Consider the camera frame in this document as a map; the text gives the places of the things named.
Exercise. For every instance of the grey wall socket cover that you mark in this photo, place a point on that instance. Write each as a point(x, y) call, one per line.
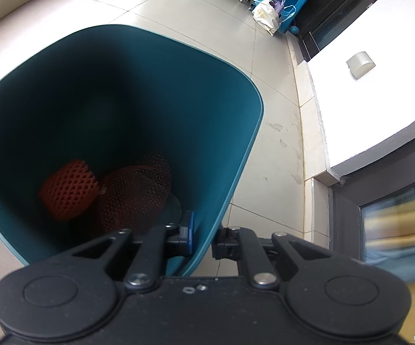
point(361, 65)

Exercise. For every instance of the small blue ball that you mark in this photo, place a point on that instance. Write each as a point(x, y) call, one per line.
point(294, 30)

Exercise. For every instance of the glass sliding door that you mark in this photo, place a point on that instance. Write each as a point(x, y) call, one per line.
point(390, 240)

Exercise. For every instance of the dark balcony door frame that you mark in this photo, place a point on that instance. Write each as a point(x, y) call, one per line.
point(336, 14)

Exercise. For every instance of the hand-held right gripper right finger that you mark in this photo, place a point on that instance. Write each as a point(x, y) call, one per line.
point(225, 244)

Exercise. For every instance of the teal plastic bin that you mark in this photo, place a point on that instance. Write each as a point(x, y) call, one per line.
point(121, 97)

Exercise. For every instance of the white plastic bag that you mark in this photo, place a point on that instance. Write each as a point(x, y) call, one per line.
point(266, 16)

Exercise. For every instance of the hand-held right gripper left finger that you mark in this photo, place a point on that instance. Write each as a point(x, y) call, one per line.
point(190, 230)

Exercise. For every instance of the red mesh bag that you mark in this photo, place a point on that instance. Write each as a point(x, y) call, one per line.
point(135, 194)

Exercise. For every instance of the red foam fruit net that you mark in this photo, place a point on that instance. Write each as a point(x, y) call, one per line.
point(70, 190)

